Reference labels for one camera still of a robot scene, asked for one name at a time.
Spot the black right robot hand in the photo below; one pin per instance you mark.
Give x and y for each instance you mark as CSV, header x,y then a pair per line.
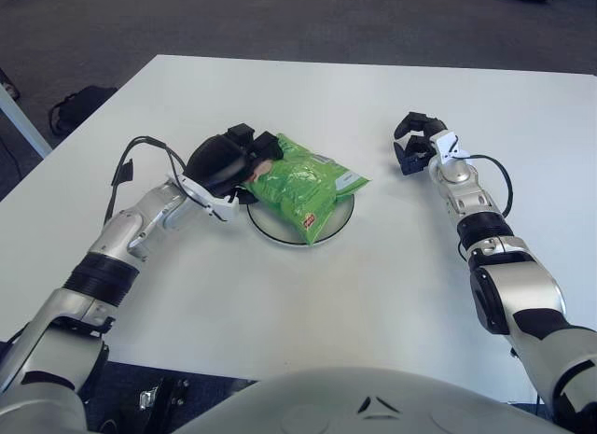
x,y
415,154

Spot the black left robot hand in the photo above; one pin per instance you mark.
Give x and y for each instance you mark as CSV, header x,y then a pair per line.
x,y
214,163

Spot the green snack bag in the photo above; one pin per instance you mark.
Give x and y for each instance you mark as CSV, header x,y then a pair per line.
x,y
298,186

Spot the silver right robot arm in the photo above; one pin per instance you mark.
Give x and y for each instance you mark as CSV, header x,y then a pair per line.
x,y
522,289

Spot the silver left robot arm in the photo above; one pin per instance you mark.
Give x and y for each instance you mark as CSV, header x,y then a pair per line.
x,y
121,228

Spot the white plate black rim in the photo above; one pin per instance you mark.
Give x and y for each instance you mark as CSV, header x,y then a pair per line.
x,y
268,224

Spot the black backpack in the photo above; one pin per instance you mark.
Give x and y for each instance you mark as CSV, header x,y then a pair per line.
x,y
81,107

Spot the white table leg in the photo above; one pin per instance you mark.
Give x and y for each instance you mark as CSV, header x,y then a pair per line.
x,y
25,126

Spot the dark chair base leg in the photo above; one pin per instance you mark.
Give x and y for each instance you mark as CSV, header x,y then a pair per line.
x,y
9,86

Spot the shiny metal clamp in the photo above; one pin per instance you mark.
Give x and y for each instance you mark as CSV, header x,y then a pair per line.
x,y
149,399

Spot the grey robot torso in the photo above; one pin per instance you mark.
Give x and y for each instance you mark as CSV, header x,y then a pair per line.
x,y
373,406

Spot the black frame bar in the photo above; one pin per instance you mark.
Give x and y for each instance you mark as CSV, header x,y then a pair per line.
x,y
172,396

